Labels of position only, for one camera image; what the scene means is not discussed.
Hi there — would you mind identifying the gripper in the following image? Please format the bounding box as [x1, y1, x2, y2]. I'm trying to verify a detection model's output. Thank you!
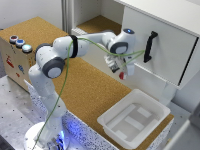
[104, 53, 136, 76]

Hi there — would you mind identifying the pink block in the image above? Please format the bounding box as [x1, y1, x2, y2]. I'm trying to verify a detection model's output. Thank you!
[119, 71, 128, 81]

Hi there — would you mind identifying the white plastic box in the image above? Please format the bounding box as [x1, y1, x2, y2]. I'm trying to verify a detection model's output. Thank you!
[96, 88, 172, 150]

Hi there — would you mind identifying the wooden drawer box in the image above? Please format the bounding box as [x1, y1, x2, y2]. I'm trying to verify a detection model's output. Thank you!
[0, 16, 69, 92]

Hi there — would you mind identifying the white cabinet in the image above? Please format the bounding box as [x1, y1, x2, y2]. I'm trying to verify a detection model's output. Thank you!
[70, 0, 200, 105]

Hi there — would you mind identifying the white sliding door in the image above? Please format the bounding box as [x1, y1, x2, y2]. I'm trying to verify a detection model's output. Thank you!
[120, 6, 199, 87]

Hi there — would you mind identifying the green button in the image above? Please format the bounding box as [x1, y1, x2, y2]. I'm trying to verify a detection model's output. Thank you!
[21, 43, 34, 54]

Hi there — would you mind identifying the blue button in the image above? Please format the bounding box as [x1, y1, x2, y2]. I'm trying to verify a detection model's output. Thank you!
[14, 38, 26, 48]

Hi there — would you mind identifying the red button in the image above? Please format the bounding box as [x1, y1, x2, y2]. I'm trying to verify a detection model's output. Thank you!
[9, 34, 20, 45]

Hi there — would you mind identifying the black door handle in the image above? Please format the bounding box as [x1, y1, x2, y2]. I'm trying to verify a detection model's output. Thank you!
[143, 30, 159, 64]

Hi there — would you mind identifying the green cable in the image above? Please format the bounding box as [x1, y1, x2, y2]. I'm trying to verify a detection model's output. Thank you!
[32, 36, 147, 149]

